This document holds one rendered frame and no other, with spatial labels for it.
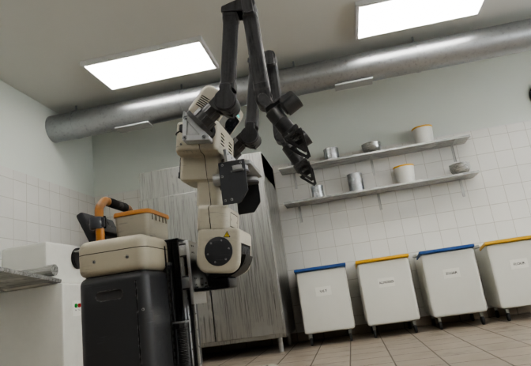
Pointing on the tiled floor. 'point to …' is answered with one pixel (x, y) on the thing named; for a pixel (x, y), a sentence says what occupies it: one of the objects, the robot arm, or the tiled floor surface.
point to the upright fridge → (262, 233)
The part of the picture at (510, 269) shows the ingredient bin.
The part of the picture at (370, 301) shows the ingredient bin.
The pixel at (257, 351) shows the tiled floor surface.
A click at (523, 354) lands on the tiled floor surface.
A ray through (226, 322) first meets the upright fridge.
